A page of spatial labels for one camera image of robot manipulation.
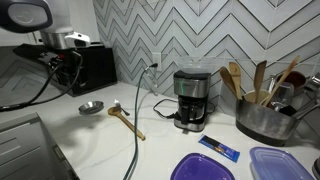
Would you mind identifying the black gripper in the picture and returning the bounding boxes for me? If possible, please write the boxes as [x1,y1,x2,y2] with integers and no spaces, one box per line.
[13,44,83,90]

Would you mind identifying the wooden spoon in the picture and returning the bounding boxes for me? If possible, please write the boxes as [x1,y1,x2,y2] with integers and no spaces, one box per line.
[107,107,146,141]
[219,67,237,96]

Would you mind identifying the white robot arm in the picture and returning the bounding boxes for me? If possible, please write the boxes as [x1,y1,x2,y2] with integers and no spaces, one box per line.
[0,0,91,50]

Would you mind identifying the wooden spoon in pot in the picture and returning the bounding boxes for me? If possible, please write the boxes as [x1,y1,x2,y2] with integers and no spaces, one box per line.
[219,67,237,96]

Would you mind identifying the black appliance box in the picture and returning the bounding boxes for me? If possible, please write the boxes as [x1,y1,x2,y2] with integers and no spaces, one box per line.
[68,46,117,97]

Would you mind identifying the small steel bowl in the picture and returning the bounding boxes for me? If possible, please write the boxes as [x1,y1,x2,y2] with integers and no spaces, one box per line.
[78,101,104,115]

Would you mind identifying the black steel coffee maker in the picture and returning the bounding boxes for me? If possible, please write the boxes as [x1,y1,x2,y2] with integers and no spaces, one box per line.
[173,58,214,132]

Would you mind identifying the purple plastic lid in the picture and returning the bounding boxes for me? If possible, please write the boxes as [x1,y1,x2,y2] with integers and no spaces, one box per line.
[170,153,235,180]

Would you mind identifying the wooden spatula in pot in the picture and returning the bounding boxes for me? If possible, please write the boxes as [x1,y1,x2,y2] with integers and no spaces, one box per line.
[229,62,242,99]

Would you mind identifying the blue snack wrapper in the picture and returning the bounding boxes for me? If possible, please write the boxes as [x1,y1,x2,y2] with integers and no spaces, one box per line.
[198,134,240,162]

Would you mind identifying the steel utensil pot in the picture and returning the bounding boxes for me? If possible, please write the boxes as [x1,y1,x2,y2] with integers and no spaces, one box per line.
[236,100,300,147]

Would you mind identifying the clear blue-lidded container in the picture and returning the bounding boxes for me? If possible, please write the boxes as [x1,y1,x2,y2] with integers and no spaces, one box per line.
[249,147,314,180]

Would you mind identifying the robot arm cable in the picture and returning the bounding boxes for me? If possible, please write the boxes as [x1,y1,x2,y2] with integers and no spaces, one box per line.
[0,49,84,113]

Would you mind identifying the white wall outlet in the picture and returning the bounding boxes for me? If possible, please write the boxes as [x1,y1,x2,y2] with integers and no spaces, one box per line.
[152,52,162,72]

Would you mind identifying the coffee maker cord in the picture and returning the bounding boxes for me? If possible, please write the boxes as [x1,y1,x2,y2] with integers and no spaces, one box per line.
[152,97,181,120]

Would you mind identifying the black power cable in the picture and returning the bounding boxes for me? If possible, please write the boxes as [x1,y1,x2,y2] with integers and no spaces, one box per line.
[122,62,159,180]

